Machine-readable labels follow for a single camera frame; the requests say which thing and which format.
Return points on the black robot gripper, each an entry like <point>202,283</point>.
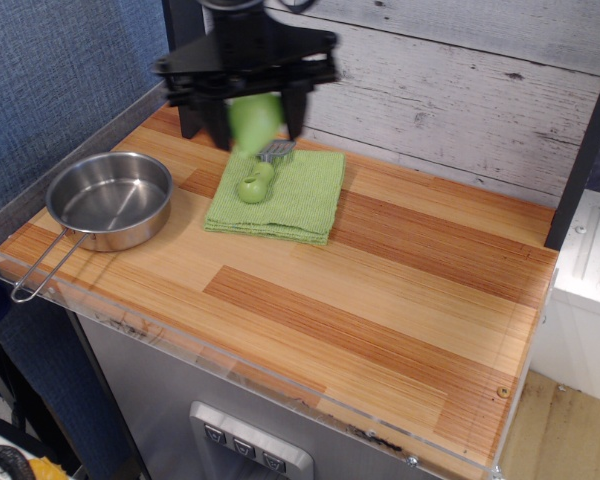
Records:
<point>247,54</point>

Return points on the green plastic toy pear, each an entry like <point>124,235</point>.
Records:
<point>255,121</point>

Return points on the stainless steel pan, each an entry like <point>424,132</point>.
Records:
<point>107,202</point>

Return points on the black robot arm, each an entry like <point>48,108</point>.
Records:
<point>240,7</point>

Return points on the green folded cloth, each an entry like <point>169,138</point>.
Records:
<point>300,204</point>

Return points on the clear acrylic table guard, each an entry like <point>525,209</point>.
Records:
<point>380,355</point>

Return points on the stainless steel cabinet front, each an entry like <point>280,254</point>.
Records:
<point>156,373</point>

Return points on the silver button control panel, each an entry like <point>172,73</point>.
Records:
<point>245,445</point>

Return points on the white aluminium side block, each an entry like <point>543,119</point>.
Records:
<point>567,345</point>

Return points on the green handled grey toy spatula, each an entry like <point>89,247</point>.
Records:
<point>254,188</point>

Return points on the dark right frame post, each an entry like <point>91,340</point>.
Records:
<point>576,182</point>

